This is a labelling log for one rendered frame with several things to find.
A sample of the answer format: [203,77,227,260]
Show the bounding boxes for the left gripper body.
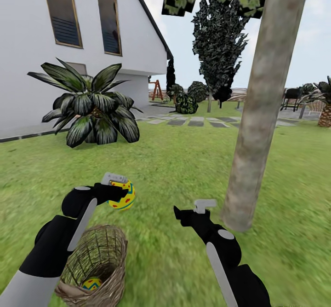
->
[94,182,122,203]

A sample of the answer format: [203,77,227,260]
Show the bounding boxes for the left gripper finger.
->
[121,189,129,198]

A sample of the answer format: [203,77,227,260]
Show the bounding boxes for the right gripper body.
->
[181,209,211,236]

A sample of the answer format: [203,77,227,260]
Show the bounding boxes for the easter egg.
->
[81,274,103,290]
[107,180,135,210]

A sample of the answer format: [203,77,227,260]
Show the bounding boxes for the wicker basket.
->
[54,224,128,307]

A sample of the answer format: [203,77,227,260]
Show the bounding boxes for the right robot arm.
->
[173,199,272,307]

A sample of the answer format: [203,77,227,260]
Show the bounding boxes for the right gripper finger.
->
[173,206,183,220]

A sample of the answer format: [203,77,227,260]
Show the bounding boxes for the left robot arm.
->
[0,172,129,307]

